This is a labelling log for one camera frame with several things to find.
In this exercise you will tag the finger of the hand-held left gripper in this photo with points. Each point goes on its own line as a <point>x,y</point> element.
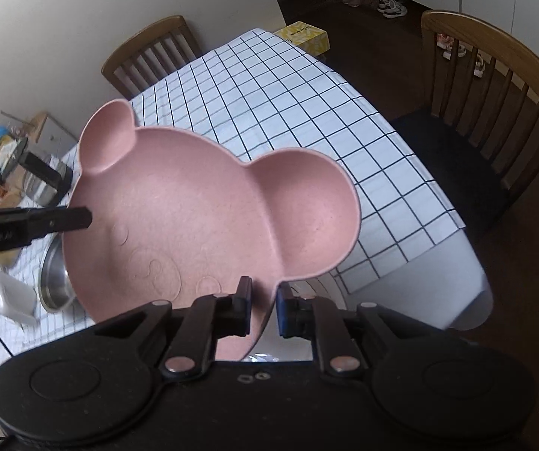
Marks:
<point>62,219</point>

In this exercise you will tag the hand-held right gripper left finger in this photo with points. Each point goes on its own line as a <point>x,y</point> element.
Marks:
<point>246,307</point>

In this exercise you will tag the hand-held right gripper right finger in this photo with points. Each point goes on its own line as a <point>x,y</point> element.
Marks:
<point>282,312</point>

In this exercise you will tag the stainless steel bowl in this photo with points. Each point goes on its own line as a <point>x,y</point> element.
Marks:
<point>53,272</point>

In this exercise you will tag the pink bear-shaped plate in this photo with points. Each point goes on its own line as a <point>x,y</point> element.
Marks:
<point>180,197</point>

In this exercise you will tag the glass electric kettle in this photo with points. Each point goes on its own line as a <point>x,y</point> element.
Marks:
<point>39,169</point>

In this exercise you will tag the white steel tumbler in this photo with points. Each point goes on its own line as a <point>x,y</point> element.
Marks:
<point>11,296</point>

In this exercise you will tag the green tissue box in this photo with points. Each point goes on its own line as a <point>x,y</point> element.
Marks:
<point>6,152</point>

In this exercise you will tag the black checkered white tablecloth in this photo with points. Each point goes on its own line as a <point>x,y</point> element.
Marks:
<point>297,103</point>

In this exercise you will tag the yellow tissue box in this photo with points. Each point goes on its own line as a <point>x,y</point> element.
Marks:
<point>304,35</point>

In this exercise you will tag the small colourful toy shoes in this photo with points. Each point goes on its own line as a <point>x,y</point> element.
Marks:
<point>445,42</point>

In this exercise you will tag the pair of sneakers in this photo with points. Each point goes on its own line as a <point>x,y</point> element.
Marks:
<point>391,8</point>

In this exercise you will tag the wooden chair with dark seat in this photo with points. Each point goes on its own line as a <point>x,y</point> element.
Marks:
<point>462,23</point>

